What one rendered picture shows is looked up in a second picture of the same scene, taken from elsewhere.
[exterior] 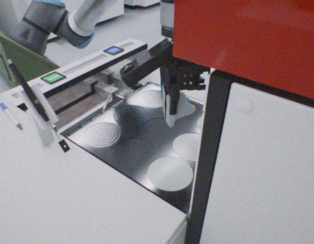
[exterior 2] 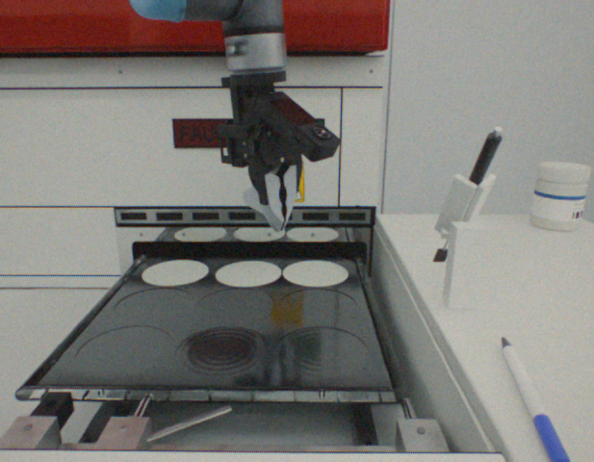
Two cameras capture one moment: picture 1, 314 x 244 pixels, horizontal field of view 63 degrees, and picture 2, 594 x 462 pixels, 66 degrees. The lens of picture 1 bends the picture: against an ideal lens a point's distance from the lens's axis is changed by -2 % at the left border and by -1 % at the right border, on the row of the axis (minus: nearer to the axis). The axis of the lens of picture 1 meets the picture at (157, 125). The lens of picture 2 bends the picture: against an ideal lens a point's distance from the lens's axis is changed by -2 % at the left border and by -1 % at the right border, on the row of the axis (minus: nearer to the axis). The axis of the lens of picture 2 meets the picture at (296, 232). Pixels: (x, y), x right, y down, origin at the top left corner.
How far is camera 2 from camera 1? 0.94 m
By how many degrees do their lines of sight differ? 104
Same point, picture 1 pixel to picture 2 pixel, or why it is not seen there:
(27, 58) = not seen: outside the picture
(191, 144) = (245, 274)
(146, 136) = (268, 309)
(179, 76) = not seen: hidden behind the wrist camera
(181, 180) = (317, 265)
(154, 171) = (327, 280)
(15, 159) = (529, 305)
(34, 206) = (512, 259)
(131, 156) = (328, 303)
